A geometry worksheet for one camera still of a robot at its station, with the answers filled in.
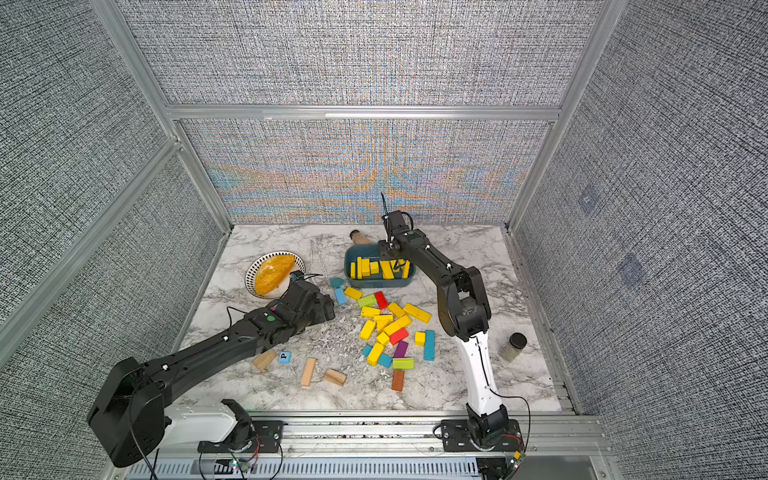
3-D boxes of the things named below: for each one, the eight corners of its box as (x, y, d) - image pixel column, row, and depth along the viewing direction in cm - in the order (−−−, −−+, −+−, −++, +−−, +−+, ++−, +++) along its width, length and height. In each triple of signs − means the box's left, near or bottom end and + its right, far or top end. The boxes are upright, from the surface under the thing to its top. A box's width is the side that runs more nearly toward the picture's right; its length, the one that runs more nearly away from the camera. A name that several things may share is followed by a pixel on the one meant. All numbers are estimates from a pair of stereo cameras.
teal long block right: (423, 360, 88) (424, 357, 86) (423, 332, 93) (424, 329, 92) (433, 361, 88) (434, 358, 86) (433, 333, 93) (434, 330, 91)
